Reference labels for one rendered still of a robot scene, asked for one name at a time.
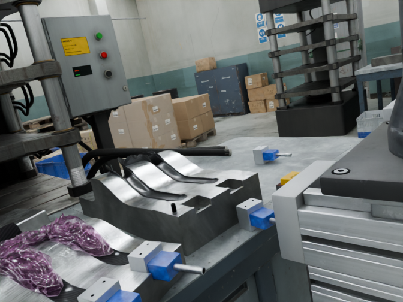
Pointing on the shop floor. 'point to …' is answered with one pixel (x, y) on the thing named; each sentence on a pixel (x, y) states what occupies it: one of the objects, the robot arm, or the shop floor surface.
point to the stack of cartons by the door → (262, 94)
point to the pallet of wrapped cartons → (146, 124)
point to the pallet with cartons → (194, 118)
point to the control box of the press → (89, 73)
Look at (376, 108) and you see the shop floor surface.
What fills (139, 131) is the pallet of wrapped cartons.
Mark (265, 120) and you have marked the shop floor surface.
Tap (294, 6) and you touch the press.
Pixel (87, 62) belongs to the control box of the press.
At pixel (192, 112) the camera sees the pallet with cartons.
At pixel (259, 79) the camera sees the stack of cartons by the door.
